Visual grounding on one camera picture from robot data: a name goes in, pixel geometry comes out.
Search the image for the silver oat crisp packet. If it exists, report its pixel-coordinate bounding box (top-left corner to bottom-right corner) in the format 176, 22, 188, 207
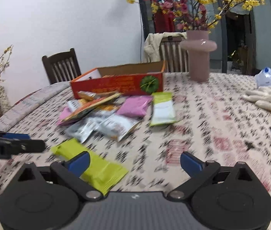
97, 114, 140, 142

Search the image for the silver snack packet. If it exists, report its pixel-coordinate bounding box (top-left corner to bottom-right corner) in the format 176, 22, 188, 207
65, 118, 98, 143

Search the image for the wooden chair with jacket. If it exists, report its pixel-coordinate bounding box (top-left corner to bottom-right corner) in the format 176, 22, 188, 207
159, 36, 189, 73

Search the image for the dark framed glass door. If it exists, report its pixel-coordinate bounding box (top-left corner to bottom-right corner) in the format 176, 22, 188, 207
135, 0, 271, 77

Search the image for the beige jacket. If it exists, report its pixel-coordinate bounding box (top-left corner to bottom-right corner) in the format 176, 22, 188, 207
143, 32, 187, 63

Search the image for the dark wooden chair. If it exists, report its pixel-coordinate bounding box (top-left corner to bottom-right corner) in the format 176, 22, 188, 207
42, 48, 81, 84

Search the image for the pink snack packet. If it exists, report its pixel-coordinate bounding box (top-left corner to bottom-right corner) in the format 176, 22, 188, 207
117, 96, 153, 118
56, 106, 71, 126

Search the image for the red hanging garment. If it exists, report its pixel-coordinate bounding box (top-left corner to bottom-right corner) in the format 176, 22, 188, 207
153, 10, 175, 33

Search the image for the green white snack packet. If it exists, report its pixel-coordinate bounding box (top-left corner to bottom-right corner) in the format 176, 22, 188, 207
150, 92, 177, 127

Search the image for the orange snack packet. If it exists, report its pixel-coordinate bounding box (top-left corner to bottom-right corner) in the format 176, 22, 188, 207
63, 93, 121, 122

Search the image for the lime green snack packet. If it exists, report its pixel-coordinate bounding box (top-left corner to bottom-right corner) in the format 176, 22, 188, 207
51, 139, 128, 196

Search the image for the patterned tablecloth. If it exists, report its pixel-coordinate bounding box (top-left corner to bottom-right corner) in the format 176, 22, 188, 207
0, 71, 271, 230

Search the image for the blue white plastic bag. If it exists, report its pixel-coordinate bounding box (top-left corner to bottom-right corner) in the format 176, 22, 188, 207
255, 67, 271, 87

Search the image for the pink glass vase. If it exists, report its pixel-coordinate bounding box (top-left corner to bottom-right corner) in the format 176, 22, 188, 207
180, 30, 217, 83

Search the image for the speckled ceramic vase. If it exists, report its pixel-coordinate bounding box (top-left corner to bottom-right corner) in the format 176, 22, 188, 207
0, 82, 11, 114

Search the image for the red cardboard snack box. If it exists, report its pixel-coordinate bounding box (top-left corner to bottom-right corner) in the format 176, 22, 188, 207
70, 61, 167, 99

